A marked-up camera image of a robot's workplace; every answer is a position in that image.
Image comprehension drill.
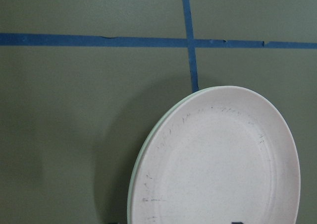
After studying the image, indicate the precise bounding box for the pink plate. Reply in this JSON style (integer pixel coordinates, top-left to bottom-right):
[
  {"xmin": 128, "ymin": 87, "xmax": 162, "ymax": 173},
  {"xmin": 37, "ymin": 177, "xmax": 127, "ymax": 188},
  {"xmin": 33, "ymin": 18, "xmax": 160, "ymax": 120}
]
[{"xmin": 130, "ymin": 85, "xmax": 301, "ymax": 224}]

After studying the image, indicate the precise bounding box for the cream white plate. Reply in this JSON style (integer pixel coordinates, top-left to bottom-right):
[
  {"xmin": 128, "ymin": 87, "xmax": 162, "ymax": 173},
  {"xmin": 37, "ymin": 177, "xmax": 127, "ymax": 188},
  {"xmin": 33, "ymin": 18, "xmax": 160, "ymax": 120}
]
[{"xmin": 127, "ymin": 87, "xmax": 220, "ymax": 224}]

